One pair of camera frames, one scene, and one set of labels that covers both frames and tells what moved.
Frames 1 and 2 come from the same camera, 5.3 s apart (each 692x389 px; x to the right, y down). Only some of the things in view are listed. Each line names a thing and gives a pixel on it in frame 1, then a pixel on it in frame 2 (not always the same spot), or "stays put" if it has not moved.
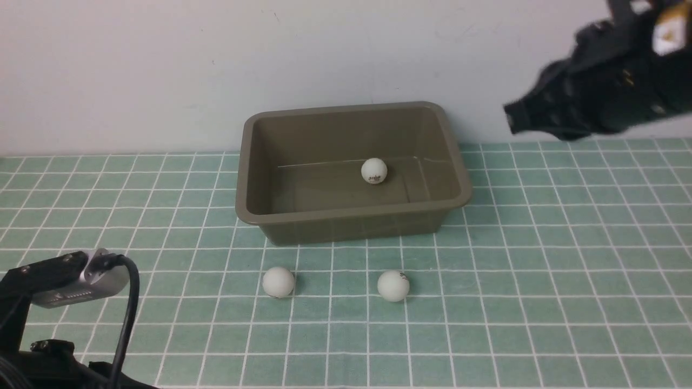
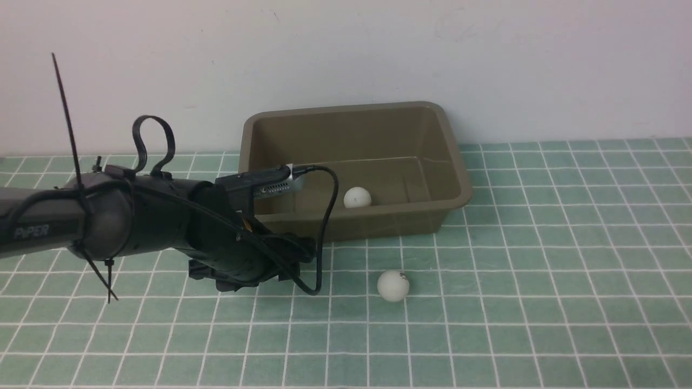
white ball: [393, 286] stays put
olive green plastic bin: [300, 176] stays put
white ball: [374, 170] to [357, 196]
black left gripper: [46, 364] to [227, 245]
